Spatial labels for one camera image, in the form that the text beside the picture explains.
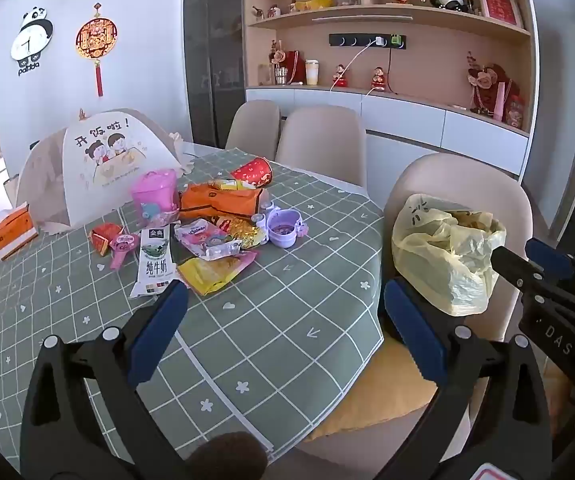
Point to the white folding food cover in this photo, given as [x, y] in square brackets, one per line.
[107, 160]

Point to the orange snack bag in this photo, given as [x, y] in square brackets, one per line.
[217, 202]

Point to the yellow seat cushion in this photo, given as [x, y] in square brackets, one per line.
[367, 385]

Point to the yellow snack packet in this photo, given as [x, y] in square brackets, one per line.
[212, 272]

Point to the yellow plastic bag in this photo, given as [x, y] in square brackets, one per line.
[437, 260]

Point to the yellow small wrapper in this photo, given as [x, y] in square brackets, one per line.
[232, 185]

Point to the orange tissue box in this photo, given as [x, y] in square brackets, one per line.
[15, 237]

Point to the black power strip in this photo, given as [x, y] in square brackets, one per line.
[352, 41]

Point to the panda plush toy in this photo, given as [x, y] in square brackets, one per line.
[450, 0]

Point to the small ceramic mug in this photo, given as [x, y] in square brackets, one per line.
[272, 11]

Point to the red small figurine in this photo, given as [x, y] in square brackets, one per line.
[340, 77]
[378, 79]

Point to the beige dining chair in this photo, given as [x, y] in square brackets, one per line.
[252, 122]
[320, 140]
[467, 180]

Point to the white milk carton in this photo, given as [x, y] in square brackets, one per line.
[155, 260]

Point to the purple toy container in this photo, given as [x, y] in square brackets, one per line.
[282, 227]

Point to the panda wall clock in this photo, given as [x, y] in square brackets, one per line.
[30, 40]

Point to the pink toy bucket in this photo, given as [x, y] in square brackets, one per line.
[155, 195]

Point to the pink plastic toy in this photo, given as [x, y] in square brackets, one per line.
[120, 250]

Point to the pink white snack packet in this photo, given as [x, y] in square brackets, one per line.
[202, 237]

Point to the pink tall box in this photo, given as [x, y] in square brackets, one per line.
[499, 102]

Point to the white yellow cup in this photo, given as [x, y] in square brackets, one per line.
[312, 72]

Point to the red snack jar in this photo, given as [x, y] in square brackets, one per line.
[515, 112]

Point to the flower doll figurine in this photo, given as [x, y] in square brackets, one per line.
[277, 57]

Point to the red framed picture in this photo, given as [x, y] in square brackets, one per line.
[500, 7]

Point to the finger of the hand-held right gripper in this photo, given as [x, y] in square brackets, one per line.
[552, 260]
[515, 267]

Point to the large red doll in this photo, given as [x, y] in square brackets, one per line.
[490, 85]

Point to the green checkered tablecloth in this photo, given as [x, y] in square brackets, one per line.
[267, 310]

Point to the wooden wall shelf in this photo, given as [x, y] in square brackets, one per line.
[432, 60]

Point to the white sideboard cabinet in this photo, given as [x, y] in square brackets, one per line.
[407, 115]

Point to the red paper cup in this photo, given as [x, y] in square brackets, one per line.
[255, 172]

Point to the dark glass cabinet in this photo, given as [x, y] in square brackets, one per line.
[212, 60]

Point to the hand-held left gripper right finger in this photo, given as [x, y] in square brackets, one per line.
[415, 330]

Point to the red knot wall ornament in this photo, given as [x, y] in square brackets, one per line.
[96, 37]

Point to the gold red snack packet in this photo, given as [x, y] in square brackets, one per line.
[245, 232]

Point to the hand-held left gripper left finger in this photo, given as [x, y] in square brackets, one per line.
[160, 330]

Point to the red small packet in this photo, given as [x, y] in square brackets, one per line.
[105, 237]

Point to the yellow bowl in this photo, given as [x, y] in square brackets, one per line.
[312, 4]

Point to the green charger plug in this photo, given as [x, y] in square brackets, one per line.
[396, 40]

